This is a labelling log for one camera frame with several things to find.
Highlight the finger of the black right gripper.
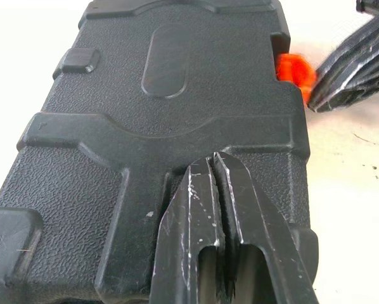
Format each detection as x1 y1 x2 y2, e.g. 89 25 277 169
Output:
309 0 379 104
310 44 379 112

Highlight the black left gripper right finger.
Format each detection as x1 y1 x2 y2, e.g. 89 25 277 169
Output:
213 151 320 304

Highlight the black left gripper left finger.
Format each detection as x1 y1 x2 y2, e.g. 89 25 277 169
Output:
148 156 225 304

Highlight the black plastic tool case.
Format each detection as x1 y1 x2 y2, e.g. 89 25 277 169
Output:
0 0 320 304

